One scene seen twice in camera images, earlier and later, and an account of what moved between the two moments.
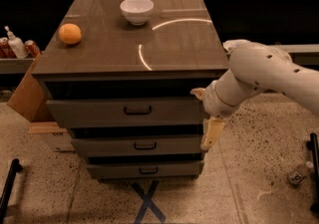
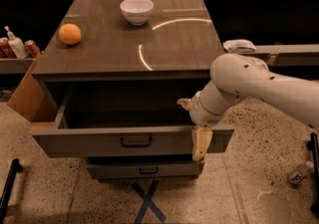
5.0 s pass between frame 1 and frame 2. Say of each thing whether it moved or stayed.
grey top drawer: moved
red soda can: stayed
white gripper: moved
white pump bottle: stayed
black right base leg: stayed
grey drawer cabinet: stayed
